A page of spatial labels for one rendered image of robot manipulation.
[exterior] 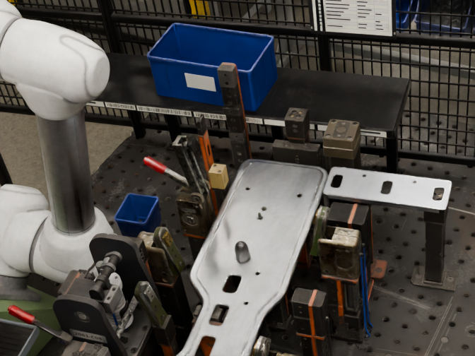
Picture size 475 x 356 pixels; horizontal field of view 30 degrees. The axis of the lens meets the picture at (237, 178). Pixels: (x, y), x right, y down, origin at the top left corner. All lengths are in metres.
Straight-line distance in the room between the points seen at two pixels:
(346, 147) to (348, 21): 0.35
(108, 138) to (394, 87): 1.95
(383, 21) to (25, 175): 2.11
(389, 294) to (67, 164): 0.87
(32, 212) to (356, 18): 0.95
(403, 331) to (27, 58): 1.09
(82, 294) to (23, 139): 2.44
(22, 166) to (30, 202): 1.78
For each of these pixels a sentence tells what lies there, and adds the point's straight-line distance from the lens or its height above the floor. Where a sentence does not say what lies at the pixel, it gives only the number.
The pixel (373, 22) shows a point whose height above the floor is 1.19.
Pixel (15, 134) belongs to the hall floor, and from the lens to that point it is 4.22.
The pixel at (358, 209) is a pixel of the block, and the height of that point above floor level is 0.98.
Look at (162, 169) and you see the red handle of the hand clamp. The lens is 2.05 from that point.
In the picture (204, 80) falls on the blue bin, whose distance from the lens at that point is 2.32.
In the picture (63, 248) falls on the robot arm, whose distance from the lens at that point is 2.13.
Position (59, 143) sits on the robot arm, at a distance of 1.90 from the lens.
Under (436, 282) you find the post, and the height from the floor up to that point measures 0.71.
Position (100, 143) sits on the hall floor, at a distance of 4.01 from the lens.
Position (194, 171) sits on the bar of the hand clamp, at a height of 1.12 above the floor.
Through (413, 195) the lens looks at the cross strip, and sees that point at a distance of 2.09.
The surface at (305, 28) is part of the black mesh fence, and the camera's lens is 2.38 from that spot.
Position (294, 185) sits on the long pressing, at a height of 1.00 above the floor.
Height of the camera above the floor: 2.46
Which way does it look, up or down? 42 degrees down
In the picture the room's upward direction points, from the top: 10 degrees counter-clockwise
